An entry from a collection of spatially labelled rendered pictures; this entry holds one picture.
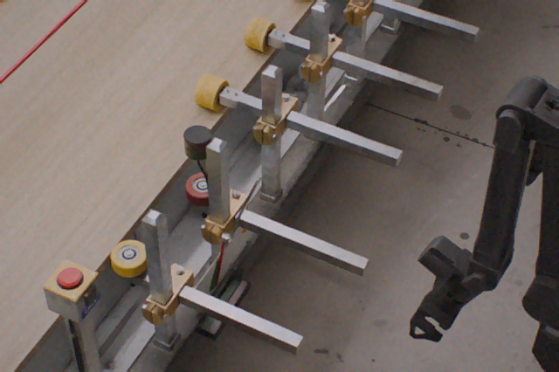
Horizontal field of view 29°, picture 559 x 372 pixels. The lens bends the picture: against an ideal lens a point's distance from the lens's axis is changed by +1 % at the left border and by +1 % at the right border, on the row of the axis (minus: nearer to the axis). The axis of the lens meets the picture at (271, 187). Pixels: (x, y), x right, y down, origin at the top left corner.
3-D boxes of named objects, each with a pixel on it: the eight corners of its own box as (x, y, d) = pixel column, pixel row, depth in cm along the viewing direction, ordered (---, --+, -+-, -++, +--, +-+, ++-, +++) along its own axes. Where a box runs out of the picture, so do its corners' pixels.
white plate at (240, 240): (251, 239, 264) (251, 212, 257) (197, 316, 249) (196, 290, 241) (250, 238, 265) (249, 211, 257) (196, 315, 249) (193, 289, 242)
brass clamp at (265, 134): (300, 114, 263) (300, 99, 259) (273, 149, 255) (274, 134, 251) (277, 106, 265) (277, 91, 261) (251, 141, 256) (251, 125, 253)
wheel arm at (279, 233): (369, 269, 243) (369, 258, 240) (362, 280, 241) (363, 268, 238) (200, 201, 256) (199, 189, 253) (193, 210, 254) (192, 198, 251)
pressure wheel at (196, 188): (227, 210, 258) (226, 177, 249) (210, 233, 253) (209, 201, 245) (198, 199, 260) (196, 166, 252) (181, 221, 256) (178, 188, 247)
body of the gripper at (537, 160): (503, 167, 230) (523, 149, 224) (525, 141, 236) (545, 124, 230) (526, 188, 229) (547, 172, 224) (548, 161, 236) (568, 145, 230)
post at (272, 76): (279, 208, 279) (282, 65, 244) (273, 217, 277) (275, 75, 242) (267, 203, 280) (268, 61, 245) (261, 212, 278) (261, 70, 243)
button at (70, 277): (86, 277, 191) (86, 271, 190) (73, 293, 189) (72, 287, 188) (67, 269, 193) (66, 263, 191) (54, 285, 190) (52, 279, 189)
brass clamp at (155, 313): (196, 285, 240) (196, 272, 236) (164, 330, 232) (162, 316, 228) (173, 275, 242) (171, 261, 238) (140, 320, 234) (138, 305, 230)
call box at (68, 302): (102, 299, 197) (98, 272, 191) (80, 327, 193) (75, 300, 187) (71, 285, 199) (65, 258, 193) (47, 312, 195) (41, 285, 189)
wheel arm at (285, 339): (303, 346, 229) (304, 334, 226) (296, 358, 227) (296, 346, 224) (128, 270, 243) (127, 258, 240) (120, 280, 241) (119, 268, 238)
